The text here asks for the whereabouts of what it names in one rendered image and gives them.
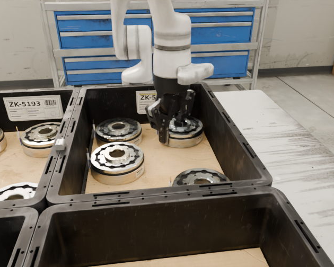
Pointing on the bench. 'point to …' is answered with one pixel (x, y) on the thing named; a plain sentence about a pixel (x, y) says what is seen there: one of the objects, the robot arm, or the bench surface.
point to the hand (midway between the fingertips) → (171, 133)
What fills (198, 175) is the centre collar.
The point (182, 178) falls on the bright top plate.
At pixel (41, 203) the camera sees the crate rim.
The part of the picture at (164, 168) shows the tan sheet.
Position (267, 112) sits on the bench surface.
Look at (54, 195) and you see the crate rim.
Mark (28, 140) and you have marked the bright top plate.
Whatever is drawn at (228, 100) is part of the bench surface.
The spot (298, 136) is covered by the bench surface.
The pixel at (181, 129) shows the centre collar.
